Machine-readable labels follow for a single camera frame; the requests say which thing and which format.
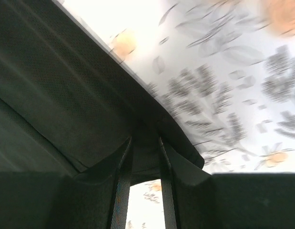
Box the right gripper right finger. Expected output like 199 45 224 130
159 139 223 229

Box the black t shirt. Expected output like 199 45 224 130
0 0 204 184

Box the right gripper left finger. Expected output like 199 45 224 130
49 137 132 229

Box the floral table mat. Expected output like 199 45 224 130
59 0 295 229

